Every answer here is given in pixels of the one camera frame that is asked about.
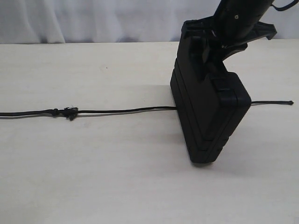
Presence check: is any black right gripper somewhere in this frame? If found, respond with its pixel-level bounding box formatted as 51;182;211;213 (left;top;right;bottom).
181;16;277;78

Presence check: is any black plastic carrying case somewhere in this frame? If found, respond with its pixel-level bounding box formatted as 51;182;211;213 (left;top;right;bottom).
170;58;251;164

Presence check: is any black cord with knot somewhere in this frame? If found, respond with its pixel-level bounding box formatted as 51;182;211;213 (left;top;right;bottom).
0;100;295;122

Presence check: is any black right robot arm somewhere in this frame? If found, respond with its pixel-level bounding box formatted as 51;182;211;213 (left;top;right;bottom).
177;0;277;80

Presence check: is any white backdrop curtain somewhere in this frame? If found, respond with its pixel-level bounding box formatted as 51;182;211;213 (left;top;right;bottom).
0;0;299;44

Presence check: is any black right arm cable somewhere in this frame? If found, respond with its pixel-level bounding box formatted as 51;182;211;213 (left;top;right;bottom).
271;0;299;12

